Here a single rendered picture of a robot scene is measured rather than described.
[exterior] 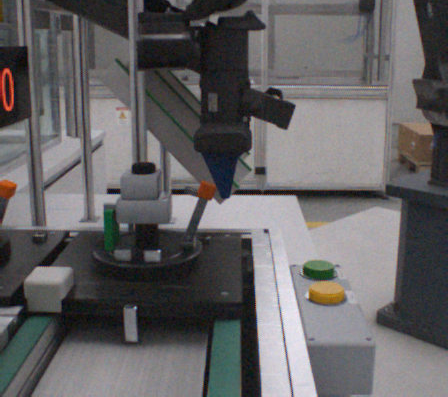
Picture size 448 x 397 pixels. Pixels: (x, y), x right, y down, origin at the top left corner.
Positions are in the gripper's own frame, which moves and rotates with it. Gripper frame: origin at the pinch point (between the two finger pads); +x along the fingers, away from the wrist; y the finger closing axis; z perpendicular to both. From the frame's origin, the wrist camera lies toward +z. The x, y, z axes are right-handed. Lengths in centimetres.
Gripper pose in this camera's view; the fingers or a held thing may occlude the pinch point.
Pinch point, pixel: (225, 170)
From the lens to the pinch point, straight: 72.5
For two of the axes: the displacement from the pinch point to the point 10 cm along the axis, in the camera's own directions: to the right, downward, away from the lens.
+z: 10.0, 0.0, -0.3
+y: 0.3, -2.2, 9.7
